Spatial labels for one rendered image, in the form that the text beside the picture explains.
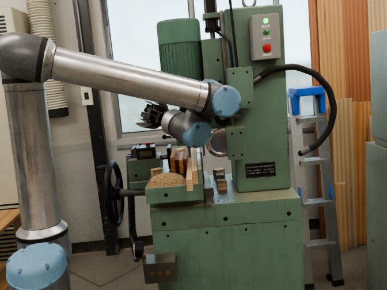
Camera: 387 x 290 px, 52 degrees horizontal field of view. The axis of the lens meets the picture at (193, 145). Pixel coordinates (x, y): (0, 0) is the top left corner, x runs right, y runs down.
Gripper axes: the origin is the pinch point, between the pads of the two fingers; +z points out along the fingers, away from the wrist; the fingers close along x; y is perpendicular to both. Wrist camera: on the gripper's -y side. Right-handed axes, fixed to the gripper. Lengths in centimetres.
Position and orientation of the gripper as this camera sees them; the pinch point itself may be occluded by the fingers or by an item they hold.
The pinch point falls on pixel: (145, 106)
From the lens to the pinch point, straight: 155.0
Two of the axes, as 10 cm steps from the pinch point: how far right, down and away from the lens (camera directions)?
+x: -3.2, 9.3, 1.7
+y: -7.2, -1.2, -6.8
